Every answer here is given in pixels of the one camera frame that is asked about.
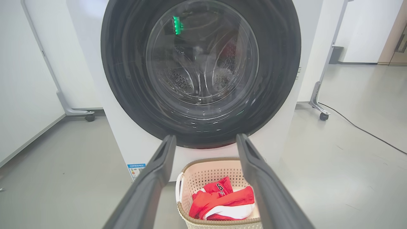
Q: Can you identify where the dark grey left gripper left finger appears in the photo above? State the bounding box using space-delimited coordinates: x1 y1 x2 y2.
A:
102 135 177 229

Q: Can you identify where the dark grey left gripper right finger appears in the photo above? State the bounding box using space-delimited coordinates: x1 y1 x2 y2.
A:
236 134 315 229

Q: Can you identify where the red and white garment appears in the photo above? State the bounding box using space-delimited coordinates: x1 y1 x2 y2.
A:
189 177 256 221

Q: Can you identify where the washing machine glass door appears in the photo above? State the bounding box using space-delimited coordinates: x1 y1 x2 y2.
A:
100 0 302 149

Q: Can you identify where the cream perforated laundry basket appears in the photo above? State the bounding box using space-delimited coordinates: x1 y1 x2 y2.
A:
175 157 264 229

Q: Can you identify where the white washing machine body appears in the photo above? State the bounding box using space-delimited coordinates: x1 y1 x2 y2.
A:
65 0 325 182

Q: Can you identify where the stainless steel washing machine drum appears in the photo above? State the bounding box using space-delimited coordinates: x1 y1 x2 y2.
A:
146 0 259 105

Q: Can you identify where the blue energy label sticker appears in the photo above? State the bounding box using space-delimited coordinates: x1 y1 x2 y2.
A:
127 163 147 181

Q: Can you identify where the white partition panel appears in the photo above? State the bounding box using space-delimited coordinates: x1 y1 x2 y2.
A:
24 0 102 110
297 0 345 103

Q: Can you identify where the dark grey box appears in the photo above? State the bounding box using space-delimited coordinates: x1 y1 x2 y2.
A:
328 46 344 65

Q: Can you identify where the black floor cable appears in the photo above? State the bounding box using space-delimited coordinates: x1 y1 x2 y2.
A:
318 102 407 155

